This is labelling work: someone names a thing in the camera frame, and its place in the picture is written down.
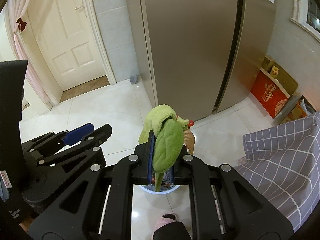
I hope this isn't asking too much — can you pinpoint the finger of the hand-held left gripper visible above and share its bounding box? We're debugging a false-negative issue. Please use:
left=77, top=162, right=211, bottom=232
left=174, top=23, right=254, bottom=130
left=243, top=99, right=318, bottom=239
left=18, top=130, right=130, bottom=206
left=21, top=123, right=95, bottom=156
left=35, top=124, right=112, bottom=173

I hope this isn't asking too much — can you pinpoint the person's leg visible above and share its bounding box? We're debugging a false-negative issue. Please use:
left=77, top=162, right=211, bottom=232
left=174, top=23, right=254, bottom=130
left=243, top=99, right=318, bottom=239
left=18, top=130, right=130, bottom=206
left=152, top=221, right=193, bottom=240

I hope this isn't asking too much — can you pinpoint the purple checked tablecloth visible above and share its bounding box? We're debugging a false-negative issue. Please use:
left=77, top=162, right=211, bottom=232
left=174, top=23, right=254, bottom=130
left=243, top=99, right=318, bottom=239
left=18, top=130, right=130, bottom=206
left=234, top=111, right=320, bottom=233

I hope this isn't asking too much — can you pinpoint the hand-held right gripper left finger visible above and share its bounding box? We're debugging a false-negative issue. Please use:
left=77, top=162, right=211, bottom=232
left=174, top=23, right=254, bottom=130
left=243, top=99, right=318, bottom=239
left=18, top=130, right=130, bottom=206
left=29, top=130, right=155, bottom=240

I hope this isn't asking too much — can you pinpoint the orange printed box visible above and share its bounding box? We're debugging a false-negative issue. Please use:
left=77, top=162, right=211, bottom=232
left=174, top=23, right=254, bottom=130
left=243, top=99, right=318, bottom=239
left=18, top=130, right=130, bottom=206
left=284, top=102, right=308, bottom=123

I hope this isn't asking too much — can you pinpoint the red gift box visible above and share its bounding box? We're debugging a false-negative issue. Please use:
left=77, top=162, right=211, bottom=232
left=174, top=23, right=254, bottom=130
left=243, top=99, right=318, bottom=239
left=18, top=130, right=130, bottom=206
left=250, top=70, right=291, bottom=120

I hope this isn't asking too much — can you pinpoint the white framed sliding window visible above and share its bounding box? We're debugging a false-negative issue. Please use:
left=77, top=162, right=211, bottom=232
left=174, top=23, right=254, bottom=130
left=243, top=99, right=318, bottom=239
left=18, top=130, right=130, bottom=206
left=290, top=0, right=320, bottom=35

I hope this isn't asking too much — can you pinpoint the white panel door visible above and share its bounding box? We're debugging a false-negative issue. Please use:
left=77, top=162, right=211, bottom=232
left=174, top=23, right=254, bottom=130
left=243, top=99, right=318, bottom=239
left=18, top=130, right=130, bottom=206
left=32, top=0, right=117, bottom=92

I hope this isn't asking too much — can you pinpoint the small brown cardboard box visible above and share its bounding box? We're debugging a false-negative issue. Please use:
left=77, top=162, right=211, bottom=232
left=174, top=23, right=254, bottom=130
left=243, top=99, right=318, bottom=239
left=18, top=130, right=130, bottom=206
left=261, top=55, right=275, bottom=73

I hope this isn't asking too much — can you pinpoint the light blue trash bin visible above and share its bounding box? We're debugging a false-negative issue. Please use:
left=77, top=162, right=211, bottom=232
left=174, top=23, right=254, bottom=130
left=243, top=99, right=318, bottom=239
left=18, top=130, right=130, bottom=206
left=139, top=166, right=180, bottom=195

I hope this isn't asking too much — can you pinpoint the large open cardboard box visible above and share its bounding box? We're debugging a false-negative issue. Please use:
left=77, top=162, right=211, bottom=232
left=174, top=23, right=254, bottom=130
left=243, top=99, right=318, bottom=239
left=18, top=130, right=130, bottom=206
left=275, top=66, right=299, bottom=97

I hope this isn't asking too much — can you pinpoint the pink slipper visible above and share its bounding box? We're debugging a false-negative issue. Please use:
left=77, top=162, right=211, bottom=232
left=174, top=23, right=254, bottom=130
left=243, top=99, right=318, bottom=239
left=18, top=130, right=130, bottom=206
left=154, top=212, right=178, bottom=231

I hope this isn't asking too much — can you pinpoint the champagne side-by-side refrigerator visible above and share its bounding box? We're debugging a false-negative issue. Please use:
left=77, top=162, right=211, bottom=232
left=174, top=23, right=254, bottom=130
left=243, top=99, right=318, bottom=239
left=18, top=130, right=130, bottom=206
left=124, top=0, right=277, bottom=121

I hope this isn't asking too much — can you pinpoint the green plush toy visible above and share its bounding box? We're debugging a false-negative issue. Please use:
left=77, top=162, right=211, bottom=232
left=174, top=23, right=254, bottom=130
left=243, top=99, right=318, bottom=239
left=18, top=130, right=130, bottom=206
left=139, top=104, right=192, bottom=193

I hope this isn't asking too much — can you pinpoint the dark red curtain bow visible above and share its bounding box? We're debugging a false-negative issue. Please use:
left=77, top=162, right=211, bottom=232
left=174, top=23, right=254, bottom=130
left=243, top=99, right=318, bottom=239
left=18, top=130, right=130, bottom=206
left=16, top=17, right=28, bottom=32

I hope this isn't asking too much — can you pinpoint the pink sheer curtain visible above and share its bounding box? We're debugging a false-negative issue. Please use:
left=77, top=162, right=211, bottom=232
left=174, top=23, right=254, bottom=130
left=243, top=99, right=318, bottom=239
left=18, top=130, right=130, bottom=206
left=5, top=0, right=54, bottom=111

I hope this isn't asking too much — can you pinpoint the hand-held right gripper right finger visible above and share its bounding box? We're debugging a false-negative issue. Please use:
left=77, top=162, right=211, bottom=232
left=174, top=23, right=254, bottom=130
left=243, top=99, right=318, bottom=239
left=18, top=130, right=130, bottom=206
left=173, top=145, right=294, bottom=240

